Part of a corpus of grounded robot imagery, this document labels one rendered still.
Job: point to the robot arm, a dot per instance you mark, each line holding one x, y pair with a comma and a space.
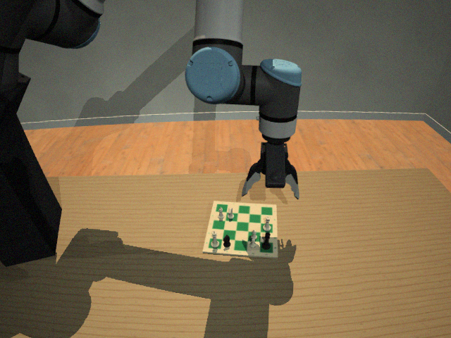
213, 74

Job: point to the white chess king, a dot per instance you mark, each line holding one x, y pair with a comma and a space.
214, 243

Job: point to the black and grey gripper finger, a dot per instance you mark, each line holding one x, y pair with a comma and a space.
253, 176
291, 179

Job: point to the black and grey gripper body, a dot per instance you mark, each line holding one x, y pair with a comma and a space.
262, 156

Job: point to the green and cream chessboard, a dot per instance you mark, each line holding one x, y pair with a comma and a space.
247, 217

